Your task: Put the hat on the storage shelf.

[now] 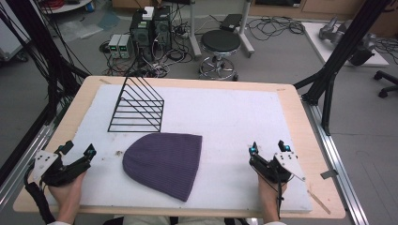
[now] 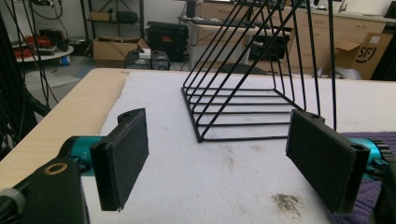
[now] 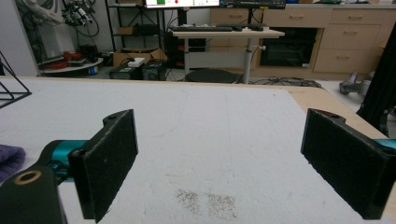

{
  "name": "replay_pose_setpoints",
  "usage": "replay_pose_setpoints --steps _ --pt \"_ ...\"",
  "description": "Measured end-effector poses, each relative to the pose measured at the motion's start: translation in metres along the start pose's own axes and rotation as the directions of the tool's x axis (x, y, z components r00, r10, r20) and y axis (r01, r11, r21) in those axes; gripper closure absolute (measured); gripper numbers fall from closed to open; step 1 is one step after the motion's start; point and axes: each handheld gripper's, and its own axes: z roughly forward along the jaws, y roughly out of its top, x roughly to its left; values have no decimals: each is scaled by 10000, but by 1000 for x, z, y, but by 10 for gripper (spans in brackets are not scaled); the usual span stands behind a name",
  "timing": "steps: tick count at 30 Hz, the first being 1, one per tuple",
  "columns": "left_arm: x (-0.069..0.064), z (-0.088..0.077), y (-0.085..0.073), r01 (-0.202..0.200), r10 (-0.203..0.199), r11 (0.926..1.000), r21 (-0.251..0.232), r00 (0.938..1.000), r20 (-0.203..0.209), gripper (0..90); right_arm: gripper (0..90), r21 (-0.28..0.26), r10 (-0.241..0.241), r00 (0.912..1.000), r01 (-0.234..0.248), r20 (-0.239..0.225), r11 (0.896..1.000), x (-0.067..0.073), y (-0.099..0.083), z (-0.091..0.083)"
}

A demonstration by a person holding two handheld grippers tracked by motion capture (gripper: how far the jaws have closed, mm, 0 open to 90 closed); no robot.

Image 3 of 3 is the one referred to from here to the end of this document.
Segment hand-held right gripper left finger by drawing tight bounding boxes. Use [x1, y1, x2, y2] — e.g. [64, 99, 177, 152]
[67, 108, 139, 224]

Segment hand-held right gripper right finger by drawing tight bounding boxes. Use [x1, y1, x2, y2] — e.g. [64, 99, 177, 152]
[300, 107, 396, 220]

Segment white mat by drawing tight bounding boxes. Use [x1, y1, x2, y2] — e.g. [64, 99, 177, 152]
[0, 77, 393, 224]

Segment grey handheld vacuum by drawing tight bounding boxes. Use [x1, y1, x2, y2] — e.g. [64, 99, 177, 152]
[338, 70, 376, 97]

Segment purple cloth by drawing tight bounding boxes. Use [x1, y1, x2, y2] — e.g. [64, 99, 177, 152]
[0, 144, 27, 185]

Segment round white platform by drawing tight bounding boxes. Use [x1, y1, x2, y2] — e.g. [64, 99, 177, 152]
[38, 57, 105, 77]

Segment black computer case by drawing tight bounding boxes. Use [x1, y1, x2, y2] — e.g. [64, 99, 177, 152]
[108, 59, 167, 82]

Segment cardboard box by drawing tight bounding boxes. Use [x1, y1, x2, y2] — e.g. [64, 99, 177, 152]
[112, 47, 168, 68]

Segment wooden drawer cabinet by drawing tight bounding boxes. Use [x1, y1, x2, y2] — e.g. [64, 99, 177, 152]
[209, 3, 396, 80]

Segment black metal shelf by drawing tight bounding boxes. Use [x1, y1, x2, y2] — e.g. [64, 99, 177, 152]
[104, 0, 166, 54]

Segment white standing desk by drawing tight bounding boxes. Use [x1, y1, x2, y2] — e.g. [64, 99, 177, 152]
[172, 27, 286, 85]

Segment black keyboard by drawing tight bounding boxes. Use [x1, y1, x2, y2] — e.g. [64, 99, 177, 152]
[172, 25, 233, 33]

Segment computer monitor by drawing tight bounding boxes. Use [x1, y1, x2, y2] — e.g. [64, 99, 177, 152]
[144, 0, 220, 9]

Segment black floor cables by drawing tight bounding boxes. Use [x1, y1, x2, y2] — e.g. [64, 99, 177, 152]
[248, 76, 323, 89]

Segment black wire rack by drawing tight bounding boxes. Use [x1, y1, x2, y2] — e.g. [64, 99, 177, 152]
[0, 50, 33, 110]

